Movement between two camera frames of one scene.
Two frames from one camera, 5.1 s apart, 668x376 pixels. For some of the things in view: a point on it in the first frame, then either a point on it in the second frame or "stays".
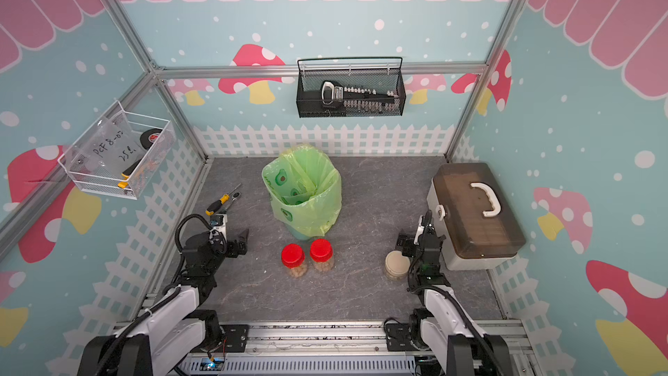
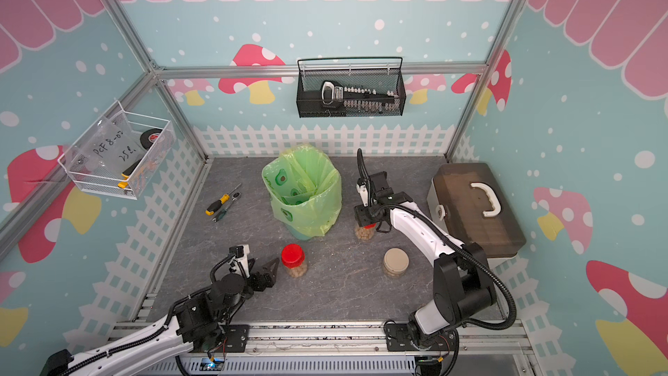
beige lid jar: x=397 y=266 stays
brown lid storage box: x=470 y=207 stays
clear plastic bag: x=109 y=147 stays
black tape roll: x=144 y=137 stays
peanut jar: x=321 y=254 to x=365 y=232
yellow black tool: x=126 y=173 stays
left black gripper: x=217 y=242 to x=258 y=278
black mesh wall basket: x=344 y=87 stays
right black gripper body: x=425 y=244 to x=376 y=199
